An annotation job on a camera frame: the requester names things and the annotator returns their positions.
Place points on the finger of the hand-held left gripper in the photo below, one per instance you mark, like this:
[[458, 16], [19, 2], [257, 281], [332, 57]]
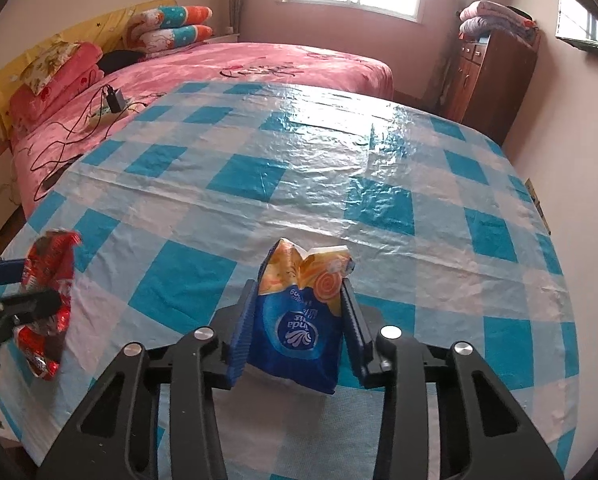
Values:
[[29, 302], [1, 270]]

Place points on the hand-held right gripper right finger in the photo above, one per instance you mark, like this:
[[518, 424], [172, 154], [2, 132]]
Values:
[[359, 345]]

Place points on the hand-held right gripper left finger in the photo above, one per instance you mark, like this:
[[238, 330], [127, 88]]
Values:
[[241, 340]]

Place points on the red snack bag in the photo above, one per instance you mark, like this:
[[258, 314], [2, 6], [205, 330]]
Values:
[[49, 265]]

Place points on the blue orange tissue packet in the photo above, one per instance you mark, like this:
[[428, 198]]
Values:
[[299, 335]]

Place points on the blue checked tablecloth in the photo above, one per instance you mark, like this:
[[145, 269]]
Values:
[[329, 185]]

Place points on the folded pink blanket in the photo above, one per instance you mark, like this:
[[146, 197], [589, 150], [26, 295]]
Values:
[[69, 85]]

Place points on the black charger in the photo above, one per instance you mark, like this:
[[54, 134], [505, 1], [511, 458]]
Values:
[[115, 100]]

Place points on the black cloth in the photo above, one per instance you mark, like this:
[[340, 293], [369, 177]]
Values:
[[121, 60]]

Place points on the yellow headboard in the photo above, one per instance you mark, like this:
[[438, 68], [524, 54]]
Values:
[[54, 25]]

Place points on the bed with pink blanket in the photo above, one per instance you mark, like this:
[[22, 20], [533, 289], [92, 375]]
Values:
[[254, 65]]

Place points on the brown wooden cabinet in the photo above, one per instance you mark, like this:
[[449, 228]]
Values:
[[494, 85]]

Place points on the folded grey pink quilt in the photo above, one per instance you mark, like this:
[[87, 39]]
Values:
[[489, 29]]

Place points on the wall socket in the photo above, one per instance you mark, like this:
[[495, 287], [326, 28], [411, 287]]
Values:
[[538, 205]]

